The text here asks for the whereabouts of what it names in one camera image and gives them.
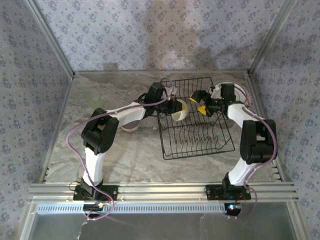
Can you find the pastel colour-block plate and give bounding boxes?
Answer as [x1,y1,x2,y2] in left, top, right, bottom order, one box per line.
[239,83,251,109]

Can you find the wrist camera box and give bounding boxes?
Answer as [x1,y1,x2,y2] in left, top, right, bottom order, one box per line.
[210,85,223,100]
[166,86,179,98]

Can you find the black wire dish rack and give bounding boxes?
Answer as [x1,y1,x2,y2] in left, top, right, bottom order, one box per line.
[156,76,236,161]

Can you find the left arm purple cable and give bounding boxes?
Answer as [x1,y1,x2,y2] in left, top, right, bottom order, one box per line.
[66,77,175,221]

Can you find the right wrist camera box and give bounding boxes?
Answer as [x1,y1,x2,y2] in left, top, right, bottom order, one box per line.
[210,85,223,100]

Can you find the cream bowl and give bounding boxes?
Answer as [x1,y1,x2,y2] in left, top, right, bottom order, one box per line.
[170,98,189,123]

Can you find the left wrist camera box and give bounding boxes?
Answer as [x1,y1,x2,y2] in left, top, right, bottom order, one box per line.
[166,86,179,98]

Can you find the shiny metal sheet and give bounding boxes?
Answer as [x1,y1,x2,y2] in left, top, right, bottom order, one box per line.
[19,212,308,240]

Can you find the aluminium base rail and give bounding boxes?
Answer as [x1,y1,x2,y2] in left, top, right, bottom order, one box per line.
[27,183,300,203]

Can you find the grey slotted cable duct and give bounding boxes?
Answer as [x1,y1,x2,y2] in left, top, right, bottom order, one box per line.
[36,202,229,215]

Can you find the aluminium frame post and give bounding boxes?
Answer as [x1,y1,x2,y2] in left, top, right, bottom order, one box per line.
[248,0,300,76]
[26,0,76,78]

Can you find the lavender bowl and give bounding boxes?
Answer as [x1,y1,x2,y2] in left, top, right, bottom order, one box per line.
[120,119,142,134]

